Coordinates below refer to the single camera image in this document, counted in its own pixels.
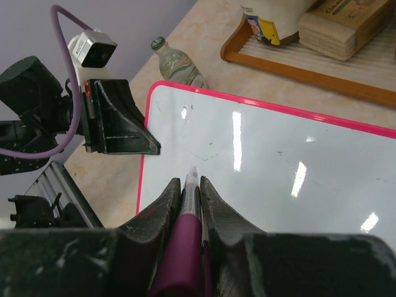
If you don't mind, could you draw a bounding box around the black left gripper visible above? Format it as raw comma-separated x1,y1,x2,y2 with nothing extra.
80,79,161,155

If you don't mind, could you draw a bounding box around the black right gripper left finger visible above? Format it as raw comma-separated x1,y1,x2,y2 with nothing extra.
1,178,181,296

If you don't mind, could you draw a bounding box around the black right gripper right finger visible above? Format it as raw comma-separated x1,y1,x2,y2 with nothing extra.
200,177,395,296

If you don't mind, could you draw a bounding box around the magenta capped whiteboard marker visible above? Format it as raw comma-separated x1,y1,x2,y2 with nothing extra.
148,166,213,296

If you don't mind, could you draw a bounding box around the pink framed whiteboard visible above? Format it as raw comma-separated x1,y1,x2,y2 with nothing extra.
136,82,395,246

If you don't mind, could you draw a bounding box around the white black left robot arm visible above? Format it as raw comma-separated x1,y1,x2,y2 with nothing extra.
1,56,161,228

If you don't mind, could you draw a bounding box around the clear glass bottle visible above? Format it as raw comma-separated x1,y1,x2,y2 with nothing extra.
151,37,209,89

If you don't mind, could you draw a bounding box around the wooden two-tier shelf rack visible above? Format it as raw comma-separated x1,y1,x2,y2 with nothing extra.
220,10,395,108

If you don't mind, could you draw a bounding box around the tan sponge block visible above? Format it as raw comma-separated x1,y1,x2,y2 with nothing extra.
298,0,395,61

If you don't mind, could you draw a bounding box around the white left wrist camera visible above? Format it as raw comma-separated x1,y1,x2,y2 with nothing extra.
68,29,118,88

